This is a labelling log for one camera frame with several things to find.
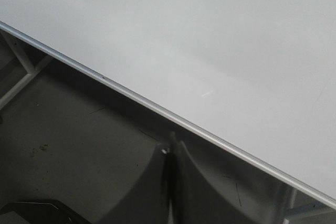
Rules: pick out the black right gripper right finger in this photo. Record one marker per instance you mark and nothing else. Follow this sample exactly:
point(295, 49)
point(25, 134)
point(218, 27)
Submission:
point(195, 200)

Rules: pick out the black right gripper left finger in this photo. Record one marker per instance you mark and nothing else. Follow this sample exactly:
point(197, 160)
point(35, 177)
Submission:
point(147, 199)

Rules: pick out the black object at bottom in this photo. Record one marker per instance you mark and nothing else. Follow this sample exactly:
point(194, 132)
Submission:
point(43, 211)

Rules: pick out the white whiteboard with aluminium frame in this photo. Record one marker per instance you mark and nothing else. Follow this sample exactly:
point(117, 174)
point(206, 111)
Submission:
point(254, 77)

